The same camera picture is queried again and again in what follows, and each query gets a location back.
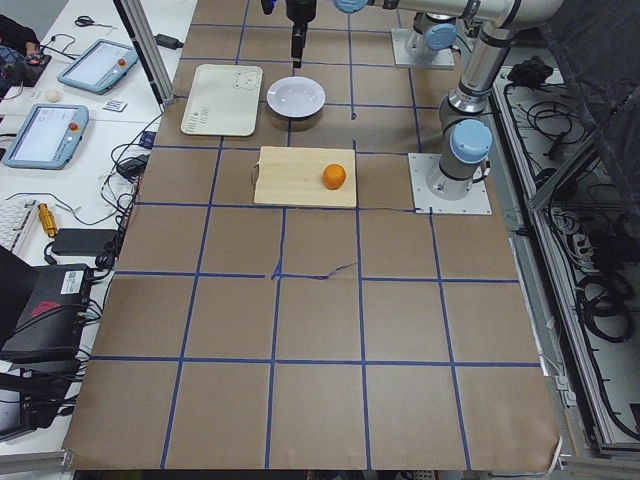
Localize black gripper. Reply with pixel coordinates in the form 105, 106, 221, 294
286, 0, 317, 68

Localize white round plate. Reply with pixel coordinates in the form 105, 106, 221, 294
266, 76, 326, 118

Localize orange fruit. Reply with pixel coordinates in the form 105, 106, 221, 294
322, 163, 347, 190

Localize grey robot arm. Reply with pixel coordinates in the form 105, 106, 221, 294
334, 0, 562, 119
413, 12, 458, 51

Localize cream bear tray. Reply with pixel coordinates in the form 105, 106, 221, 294
180, 64, 263, 137

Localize bamboo cutting board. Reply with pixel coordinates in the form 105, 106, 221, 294
254, 146, 357, 208

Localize upper blue teach pendant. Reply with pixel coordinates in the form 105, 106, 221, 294
57, 39, 139, 94

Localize blue teach pendant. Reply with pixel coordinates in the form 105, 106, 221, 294
57, 39, 139, 94
2, 103, 89, 170

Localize black scissors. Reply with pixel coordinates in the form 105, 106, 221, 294
74, 15, 95, 28

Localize lower blue teach pendant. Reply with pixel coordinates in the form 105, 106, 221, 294
2, 103, 89, 170

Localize black power adapter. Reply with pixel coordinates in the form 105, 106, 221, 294
51, 228, 116, 256

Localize gold metal cylinder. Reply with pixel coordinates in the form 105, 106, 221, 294
38, 203, 58, 238

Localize brown paper table cover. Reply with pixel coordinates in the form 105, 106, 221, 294
65, 1, 560, 473

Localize white keyboard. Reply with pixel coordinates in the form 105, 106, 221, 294
0, 199, 38, 256

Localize black computer box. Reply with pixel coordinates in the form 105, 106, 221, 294
1, 248, 92, 364

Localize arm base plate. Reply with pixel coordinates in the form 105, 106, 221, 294
408, 153, 492, 215
391, 29, 455, 70

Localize aluminium frame post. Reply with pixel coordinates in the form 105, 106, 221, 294
113, 0, 175, 106

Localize black cable bundle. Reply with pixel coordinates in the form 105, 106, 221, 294
574, 269, 635, 346

